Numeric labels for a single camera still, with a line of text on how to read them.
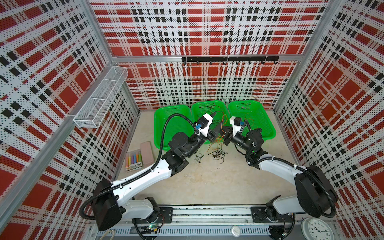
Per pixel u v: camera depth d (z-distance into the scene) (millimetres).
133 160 927
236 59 886
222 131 750
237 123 642
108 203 384
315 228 666
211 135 538
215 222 734
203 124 472
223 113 1119
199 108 1179
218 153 958
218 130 535
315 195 425
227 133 698
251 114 1152
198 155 958
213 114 586
